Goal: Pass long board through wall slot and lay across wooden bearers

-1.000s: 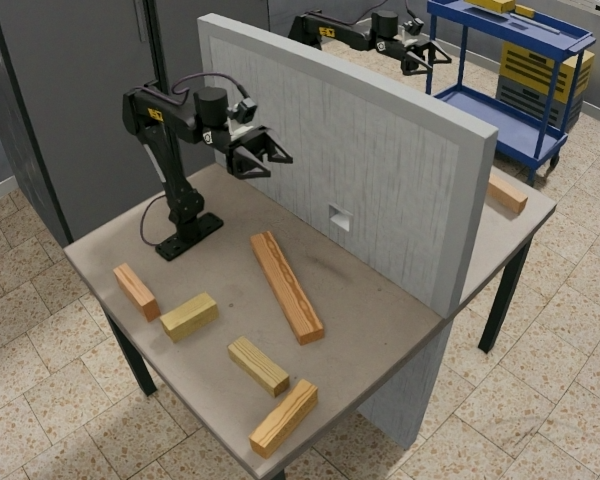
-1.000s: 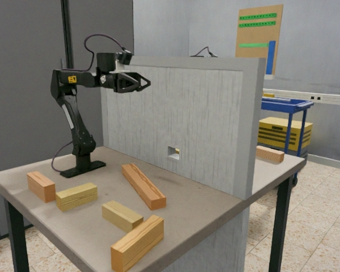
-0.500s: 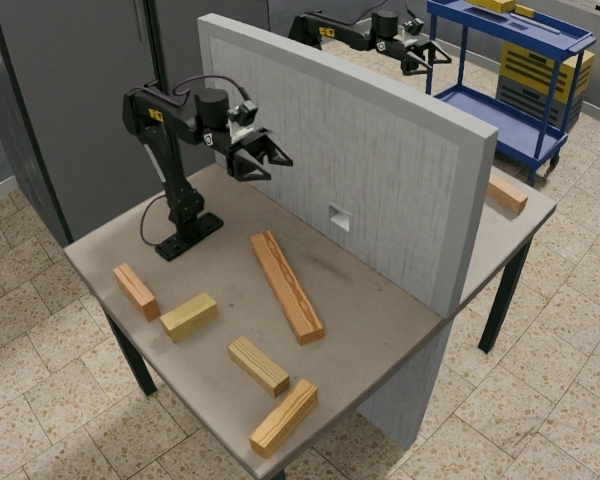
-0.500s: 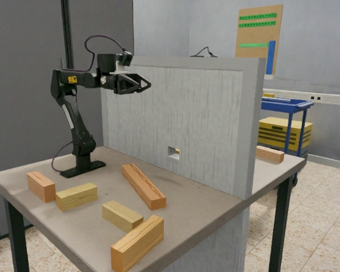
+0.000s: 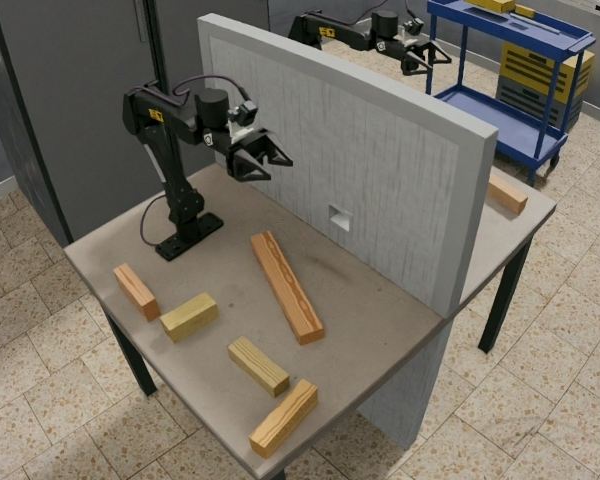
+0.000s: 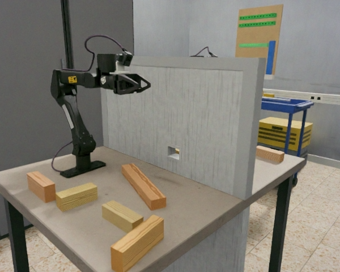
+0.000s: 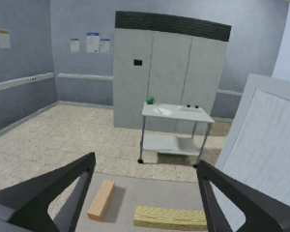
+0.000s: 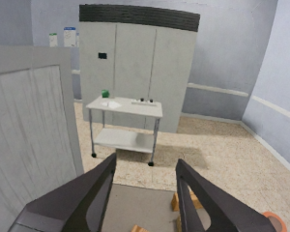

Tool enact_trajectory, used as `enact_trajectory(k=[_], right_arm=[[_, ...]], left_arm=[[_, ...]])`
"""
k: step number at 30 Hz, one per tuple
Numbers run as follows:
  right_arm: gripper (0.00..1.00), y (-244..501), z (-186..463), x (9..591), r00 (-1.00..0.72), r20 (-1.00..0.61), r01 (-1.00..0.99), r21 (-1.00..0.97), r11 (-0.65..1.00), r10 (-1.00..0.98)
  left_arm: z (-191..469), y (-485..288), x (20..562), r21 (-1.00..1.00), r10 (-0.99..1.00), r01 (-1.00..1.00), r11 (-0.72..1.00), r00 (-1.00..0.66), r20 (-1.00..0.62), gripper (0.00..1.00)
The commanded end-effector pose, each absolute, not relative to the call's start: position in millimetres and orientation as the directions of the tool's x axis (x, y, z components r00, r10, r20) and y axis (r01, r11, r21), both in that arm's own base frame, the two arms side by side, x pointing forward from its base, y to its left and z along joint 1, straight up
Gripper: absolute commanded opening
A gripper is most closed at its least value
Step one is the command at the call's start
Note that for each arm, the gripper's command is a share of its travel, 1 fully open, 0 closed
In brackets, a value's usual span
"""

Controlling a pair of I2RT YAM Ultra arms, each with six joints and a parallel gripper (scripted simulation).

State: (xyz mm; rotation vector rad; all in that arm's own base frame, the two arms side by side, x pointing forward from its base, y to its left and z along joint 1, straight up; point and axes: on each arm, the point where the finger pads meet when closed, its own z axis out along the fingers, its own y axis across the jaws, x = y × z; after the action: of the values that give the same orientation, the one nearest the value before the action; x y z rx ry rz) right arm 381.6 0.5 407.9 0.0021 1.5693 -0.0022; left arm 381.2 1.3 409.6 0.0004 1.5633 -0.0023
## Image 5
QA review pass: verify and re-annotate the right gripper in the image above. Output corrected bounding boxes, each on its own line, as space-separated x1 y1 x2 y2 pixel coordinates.
217 120 293 182

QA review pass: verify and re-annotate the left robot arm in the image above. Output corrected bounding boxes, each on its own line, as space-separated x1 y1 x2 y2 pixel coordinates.
288 10 424 58

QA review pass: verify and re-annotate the light wooden board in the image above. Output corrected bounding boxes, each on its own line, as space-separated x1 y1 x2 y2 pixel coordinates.
250 231 324 346

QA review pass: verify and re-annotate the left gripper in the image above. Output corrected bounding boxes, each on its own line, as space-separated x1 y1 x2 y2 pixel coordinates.
389 29 452 76

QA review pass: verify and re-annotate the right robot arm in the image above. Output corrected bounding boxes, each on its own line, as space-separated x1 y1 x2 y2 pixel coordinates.
122 88 259 262

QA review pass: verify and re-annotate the grey panel wall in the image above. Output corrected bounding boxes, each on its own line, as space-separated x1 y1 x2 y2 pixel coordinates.
197 13 499 450

